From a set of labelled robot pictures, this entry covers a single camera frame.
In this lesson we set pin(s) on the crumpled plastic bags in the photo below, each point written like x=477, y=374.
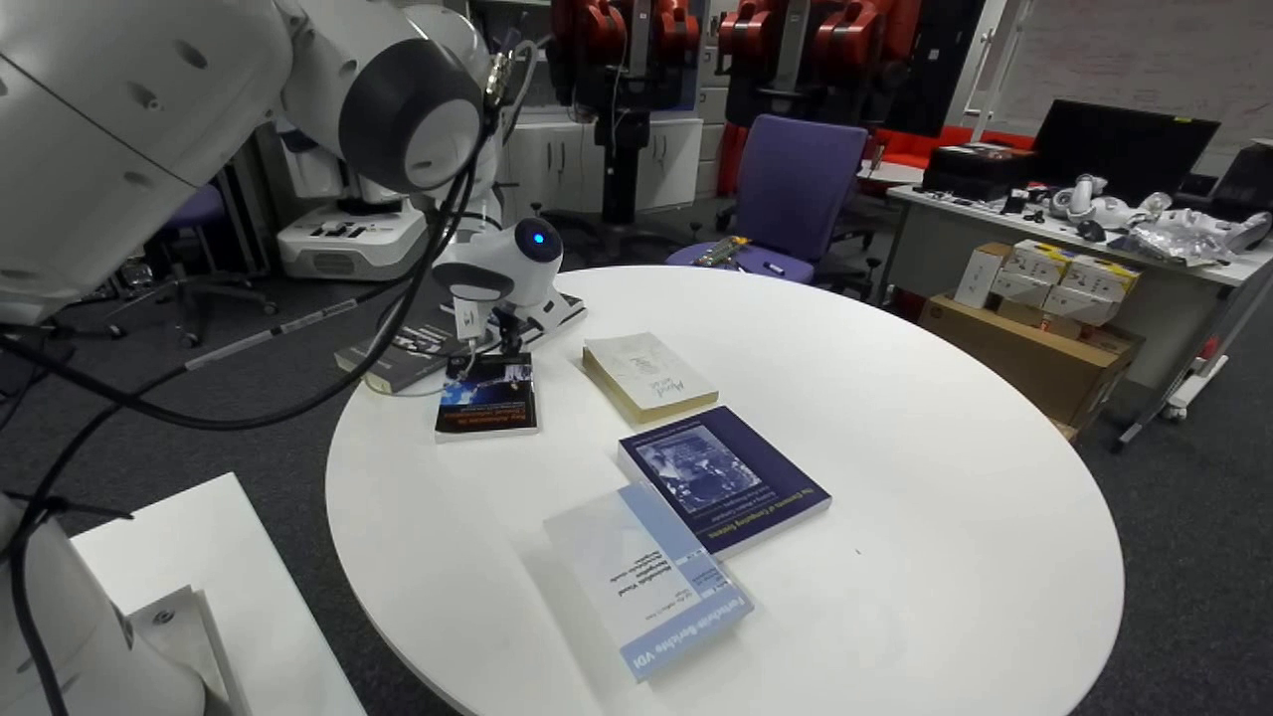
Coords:
x=1156, y=225

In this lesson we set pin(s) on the dark blue book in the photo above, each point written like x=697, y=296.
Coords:
x=721, y=475
x=551, y=316

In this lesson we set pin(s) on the cream white book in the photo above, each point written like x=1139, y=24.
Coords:
x=647, y=380

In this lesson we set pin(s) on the dark grey book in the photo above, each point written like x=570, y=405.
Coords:
x=415, y=356

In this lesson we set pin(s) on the light blue white book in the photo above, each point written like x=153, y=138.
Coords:
x=631, y=581

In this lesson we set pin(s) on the grey desk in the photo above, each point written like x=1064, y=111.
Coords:
x=1172, y=309

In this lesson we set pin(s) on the black orange blue book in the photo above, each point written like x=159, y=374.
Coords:
x=484, y=405

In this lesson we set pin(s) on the purple office chair near table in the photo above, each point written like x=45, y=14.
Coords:
x=794, y=186

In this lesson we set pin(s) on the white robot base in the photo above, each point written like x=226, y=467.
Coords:
x=348, y=227

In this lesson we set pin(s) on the cardboard box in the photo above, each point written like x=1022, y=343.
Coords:
x=1064, y=374

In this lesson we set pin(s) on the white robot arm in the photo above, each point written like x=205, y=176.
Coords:
x=112, y=115

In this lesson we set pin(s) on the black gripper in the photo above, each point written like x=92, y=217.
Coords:
x=500, y=356

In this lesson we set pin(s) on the black monitor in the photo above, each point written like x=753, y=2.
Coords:
x=1131, y=152

